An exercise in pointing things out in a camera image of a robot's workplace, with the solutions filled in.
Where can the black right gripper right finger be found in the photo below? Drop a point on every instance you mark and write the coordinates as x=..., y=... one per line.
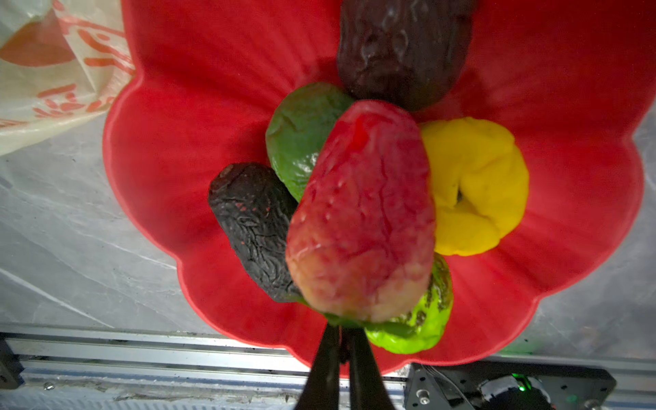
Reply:
x=367, y=390

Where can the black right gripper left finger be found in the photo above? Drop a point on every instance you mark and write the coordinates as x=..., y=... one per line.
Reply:
x=321, y=391

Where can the light green custard apple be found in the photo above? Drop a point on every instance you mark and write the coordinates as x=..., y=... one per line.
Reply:
x=419, y=329

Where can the red fruit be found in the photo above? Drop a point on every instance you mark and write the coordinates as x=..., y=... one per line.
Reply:
x=361, y=243

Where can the dark rough avocado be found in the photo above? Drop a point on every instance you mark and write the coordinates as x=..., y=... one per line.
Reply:
x=254, y=208

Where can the yellow bumpy fruit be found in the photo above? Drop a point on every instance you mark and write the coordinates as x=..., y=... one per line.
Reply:
x=480, y=184

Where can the dark green avocado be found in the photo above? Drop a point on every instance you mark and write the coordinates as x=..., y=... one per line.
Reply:
x=298, y=130

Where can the dark brown fruit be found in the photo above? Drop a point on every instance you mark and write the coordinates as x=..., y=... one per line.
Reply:
x=408, y=53

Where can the red flower-shaped plastic plate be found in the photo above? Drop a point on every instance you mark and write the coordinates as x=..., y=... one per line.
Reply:
x=571, y=80

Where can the yellowish translucent plastic bag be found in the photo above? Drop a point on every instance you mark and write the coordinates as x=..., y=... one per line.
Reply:
x=63, y=63

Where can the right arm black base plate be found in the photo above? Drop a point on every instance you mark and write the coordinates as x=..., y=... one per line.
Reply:
x=506, y=385

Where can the aluminium frame rail base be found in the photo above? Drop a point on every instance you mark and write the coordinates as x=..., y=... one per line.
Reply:
x=73, y=367

